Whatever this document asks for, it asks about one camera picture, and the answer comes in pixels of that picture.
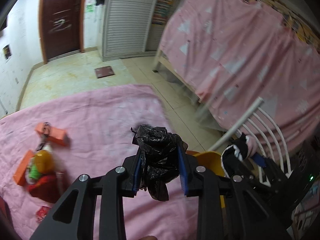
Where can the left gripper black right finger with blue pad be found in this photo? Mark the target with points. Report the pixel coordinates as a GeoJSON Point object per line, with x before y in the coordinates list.
{"type": "Point", "coordinates": [231, 208]}

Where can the yellow toy cup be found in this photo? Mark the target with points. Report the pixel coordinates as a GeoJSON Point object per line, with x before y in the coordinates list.
{"type": "Point", "coordinates": [44, 162]}

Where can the dark brown wooden door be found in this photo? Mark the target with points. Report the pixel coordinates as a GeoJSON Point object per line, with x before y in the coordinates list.
{"type": "Point", "coordinates": [61, 28]}

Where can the wall socket box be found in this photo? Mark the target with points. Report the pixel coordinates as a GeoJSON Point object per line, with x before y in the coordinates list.
{"type": "Point", "coordinates": [7, 52]}

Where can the white metal chair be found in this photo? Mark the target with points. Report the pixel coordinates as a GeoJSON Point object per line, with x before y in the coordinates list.
{"type": "Point", "coordinates": [266, 133]}

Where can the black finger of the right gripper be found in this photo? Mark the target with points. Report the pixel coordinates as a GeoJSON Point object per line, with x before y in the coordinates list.
{"type": "Point", "coordinates": [293, 188]}

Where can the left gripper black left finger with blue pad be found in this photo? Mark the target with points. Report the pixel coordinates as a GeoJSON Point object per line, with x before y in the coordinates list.
{"type": "Point", "coordinates": [72, 216]}

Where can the colourful wardrobe poster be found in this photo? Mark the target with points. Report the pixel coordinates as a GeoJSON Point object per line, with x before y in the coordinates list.
{"type": "Point", "coordinates": [161, 12]}

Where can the pink bed sheet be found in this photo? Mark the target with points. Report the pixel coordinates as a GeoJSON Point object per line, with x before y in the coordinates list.
{"type": "Point", "coordinates": [99, 125]}

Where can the white louvered wardrobe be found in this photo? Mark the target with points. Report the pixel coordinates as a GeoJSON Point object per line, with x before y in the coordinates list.
{"type": "Point", "coordinates": [129, 29]}

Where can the black plastic trash bag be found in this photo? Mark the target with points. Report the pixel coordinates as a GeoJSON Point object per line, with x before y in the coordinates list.
{"type": "Point", "coordinates": [159, 158]}

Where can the orange rectangular box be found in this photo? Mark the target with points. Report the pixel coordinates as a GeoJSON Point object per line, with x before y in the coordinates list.
{"type": "Point", "coordinates": [48, 133]}

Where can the pink patterned hanging curtain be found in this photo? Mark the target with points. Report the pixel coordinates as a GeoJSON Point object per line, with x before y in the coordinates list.
{"type": "Point", "coordinates": [247, 55]}

